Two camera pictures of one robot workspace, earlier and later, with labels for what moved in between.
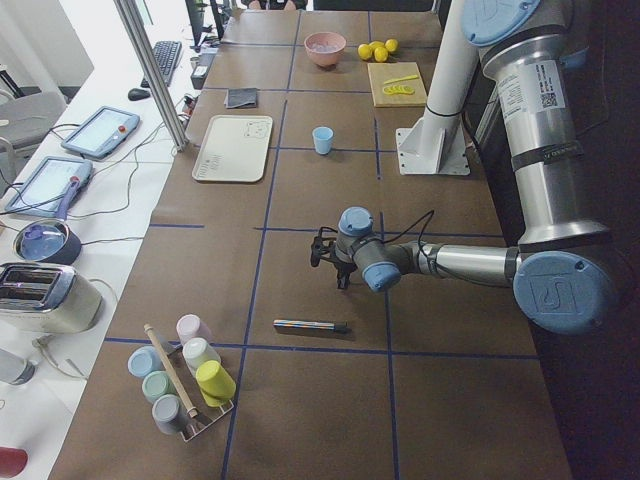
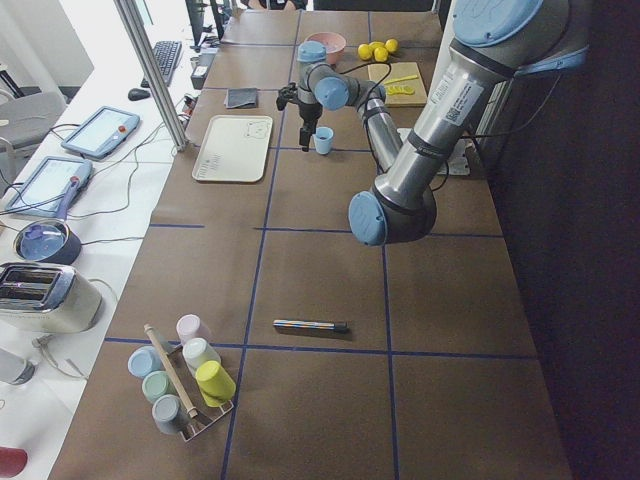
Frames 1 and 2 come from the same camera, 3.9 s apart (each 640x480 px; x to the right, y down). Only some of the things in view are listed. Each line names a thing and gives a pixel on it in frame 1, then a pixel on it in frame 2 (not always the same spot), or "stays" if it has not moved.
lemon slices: [396, 90] stays
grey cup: [169, 415] stays
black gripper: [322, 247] -> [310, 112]
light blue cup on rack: [145, 359] stays
